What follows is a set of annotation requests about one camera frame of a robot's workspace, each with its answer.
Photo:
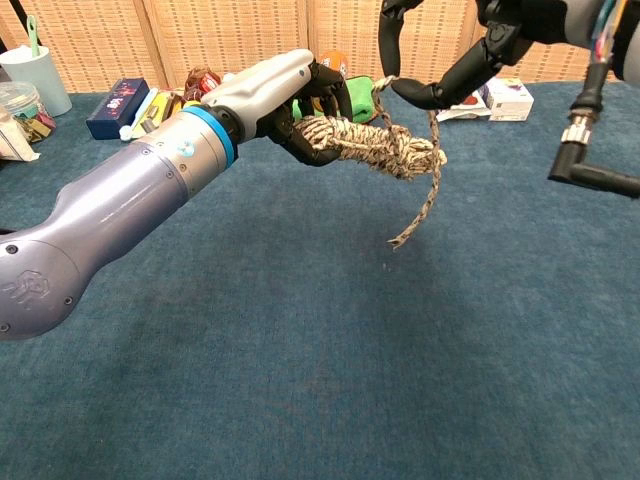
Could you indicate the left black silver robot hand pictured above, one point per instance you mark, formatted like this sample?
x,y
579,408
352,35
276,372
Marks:
x,y
260,90

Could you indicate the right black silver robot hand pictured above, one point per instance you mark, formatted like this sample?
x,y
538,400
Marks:
x,y
540,20

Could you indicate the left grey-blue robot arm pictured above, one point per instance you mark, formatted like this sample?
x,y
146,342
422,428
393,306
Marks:
x,y
100,200

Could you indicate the orange bottle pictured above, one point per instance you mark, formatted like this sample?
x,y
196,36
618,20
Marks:
x,y
335,60

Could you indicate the honey bottle yellow cap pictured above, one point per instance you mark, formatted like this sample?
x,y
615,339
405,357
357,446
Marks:
x,y
200,82

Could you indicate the bamboo folding screen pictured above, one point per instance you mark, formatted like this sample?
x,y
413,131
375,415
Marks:
x,y
225,35

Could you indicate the small white purple carton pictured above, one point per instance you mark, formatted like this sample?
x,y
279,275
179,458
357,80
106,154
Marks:
x,y
515,102

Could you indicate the yellow razor blister pack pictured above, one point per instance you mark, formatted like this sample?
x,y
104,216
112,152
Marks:
x,y
160,107

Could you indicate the green folded cloth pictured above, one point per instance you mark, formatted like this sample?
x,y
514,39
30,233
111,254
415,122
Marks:
x,y
362,100

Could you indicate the white snack packet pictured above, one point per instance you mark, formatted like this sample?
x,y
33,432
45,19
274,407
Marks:
x,y
472,112

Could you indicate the light blue toothbrush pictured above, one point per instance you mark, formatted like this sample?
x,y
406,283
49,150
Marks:
x,y
140,115

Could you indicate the dark blue rectangular box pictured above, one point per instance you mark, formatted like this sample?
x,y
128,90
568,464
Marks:
x,y
115,107

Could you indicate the light blue plastic cup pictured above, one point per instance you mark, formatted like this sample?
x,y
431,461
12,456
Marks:
x,y
40,80

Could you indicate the green plastic spoon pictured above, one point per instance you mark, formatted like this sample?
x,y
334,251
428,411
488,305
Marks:
x,y
33,35

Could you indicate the clear jar with clips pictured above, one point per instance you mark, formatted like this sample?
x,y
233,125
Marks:
x,y
20,107

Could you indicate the white sugar bag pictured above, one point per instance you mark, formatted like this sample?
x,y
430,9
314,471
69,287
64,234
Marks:
x,y
10,140

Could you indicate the blue carpet table mat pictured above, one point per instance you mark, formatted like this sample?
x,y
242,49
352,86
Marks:
x,y
300,350

